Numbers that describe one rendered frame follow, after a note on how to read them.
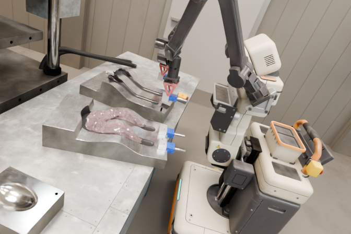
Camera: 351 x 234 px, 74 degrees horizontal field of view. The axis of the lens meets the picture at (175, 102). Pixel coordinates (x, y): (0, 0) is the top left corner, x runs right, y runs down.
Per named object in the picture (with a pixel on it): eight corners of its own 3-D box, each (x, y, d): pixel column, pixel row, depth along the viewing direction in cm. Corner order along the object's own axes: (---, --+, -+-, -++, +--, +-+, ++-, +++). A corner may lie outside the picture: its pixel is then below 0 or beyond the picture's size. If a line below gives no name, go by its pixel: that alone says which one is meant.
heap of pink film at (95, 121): (144, 122, 115) (148, 109, 112) (141, 146, 100) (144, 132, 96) (91, 110, 111) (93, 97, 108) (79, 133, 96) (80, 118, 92)
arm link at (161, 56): (170, 52, 109) (179, 43, 113) (151, 47, 114) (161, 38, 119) (173, 72, 118) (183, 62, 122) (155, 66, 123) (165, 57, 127)
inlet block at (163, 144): (183, 151, 110) (187, 142, 107) (184, 159, 106) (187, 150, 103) (156, 145, 108) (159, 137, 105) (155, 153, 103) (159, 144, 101)
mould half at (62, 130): (164, 132, 123) (170, 115, 118) (163, 169, 100) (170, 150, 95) (67, 111, 115) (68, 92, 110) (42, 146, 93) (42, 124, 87)
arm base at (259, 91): (272, 97, 95) (266, 85, 105) (262, 82, 92) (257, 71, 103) (253, 107, 98) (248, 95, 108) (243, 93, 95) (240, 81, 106)
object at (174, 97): (186, 104, 127) (188, 94, 125) (185, 107, 122) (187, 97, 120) (164, 98, 129) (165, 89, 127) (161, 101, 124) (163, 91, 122)
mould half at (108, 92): (173, 106, 149) (179, 88, 142) (160, 127, 126) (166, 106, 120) (103, 78, 154) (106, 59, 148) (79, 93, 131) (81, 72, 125)
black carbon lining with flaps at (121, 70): (164, 97, 141) (168, 83, 136) (155, 109, 127) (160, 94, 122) (113, 77, 144) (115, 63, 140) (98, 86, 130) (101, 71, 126)
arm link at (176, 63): (177, 56, 114) (184, 56, 119) (166, 53, 117) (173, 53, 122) (175, 70, 116) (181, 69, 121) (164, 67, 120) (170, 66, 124)
